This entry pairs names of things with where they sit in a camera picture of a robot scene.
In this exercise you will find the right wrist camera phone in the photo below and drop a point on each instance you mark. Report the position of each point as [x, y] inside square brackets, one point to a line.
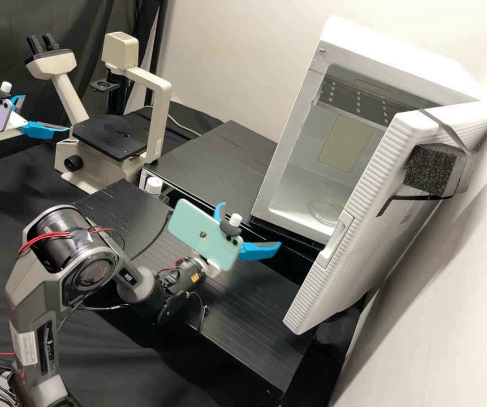
[196, 229]

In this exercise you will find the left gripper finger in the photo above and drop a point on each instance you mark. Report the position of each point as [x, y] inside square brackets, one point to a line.
[15, 101]
[39, 130]

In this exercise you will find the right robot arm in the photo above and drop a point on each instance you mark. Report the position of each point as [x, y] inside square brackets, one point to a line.
[35, 296]

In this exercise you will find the white incubator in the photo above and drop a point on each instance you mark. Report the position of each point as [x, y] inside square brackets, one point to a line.
[302, 182]

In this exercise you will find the cream microscope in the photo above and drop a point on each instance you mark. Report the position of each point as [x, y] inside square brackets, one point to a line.
[99, 169]

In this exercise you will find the petri dish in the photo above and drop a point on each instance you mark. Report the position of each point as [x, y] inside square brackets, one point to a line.
[324, 212]

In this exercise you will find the incubator door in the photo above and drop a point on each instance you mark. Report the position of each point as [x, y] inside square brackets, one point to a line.
[353, 237]

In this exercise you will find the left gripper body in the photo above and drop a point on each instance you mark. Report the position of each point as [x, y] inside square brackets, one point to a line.
[14, 122]

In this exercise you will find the white-capped bottle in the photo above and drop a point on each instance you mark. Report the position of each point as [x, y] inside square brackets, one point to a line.
[154, 184]

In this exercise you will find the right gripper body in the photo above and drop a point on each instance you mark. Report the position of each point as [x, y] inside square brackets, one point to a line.
[212, 268]

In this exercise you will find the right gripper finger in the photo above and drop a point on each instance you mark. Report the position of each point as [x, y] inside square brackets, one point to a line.
[258, 252]
[219, 212]

